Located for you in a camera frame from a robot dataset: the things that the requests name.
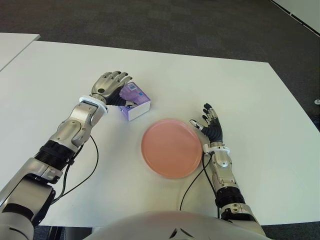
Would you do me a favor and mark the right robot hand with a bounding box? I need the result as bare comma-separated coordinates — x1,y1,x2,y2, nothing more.
189,102,225,146

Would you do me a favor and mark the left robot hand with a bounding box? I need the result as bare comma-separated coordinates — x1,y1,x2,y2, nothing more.
90,70,137,109

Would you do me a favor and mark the purple tissue paper pack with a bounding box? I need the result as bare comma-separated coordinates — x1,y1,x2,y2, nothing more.
117,81,152,122

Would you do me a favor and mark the pink round plate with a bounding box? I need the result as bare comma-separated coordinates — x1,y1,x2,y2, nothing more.
141,118,202,179

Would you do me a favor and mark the white side table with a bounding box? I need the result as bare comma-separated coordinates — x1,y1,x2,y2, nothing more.
0,32,41,72

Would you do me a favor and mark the grey robot torso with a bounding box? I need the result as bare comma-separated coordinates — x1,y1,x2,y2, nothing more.
87,211,273,240

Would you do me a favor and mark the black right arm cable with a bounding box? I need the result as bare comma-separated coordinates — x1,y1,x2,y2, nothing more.
179,152,222,218

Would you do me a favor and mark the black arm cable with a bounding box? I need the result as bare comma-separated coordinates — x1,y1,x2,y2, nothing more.
51,134,100,203
179,152,222,218

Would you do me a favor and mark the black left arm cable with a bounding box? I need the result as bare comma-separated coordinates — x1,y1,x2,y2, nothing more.
51,134,100,203

